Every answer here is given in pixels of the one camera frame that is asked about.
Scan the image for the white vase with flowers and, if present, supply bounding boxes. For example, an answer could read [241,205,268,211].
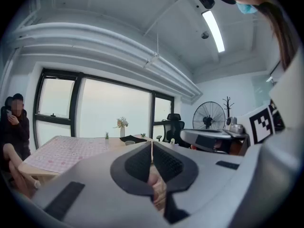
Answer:
[113,116,129,138]

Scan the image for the pink checked bear tablecloth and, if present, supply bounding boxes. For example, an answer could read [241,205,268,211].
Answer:
[23,135,126,174]

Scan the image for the black floor fan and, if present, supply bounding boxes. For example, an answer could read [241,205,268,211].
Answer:
[192,101,226,130]

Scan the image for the ceiling light strip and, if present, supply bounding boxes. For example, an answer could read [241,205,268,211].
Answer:
[201,9,226,54]

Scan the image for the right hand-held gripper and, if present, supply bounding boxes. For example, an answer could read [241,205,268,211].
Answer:
[180,98,286,156]

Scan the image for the black office chair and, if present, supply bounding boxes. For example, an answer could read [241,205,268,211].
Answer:
[156,113,185,144]

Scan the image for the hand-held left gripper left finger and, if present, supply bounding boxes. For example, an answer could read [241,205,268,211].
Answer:
[32,141,165,228]

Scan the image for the black-framed window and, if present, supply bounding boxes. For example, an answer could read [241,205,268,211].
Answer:
[33,67,175,149]

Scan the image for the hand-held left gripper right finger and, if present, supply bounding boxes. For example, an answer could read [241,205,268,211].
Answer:
[152,141,245,225]

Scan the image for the person's light shirt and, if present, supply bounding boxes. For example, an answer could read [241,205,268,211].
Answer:
[268,48,304,129]

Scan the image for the white ceiling ducts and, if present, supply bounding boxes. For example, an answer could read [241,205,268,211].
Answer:
[7,22,204,104]

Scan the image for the black coat rack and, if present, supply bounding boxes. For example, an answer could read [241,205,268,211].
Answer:
[222,95,235,118]

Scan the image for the blue face mask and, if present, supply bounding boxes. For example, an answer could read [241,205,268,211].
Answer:
[236,2,258,15]

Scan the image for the low wooden table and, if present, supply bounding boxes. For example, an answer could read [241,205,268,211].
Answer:
[18,133,181,185]

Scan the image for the black drawstring pouch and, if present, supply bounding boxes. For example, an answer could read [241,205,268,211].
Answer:
[119,134,148,143]

